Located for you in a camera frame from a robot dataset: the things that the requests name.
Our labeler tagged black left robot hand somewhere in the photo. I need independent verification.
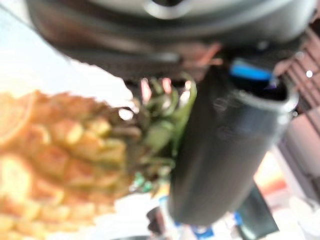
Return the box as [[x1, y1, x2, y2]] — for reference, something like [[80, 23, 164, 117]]
[[24, 0, 318, 227]]

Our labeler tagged yellow pineapple with green crown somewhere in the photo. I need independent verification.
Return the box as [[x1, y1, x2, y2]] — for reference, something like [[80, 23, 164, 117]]
[[0, 72, 198, 240]]

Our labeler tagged dark green flat object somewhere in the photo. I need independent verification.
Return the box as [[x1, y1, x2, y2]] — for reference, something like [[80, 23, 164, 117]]
[[236, 182, 280, 240]]

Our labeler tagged small black object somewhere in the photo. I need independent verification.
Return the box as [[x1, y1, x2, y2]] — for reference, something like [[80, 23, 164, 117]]
[[146, 206, 167, 237]]

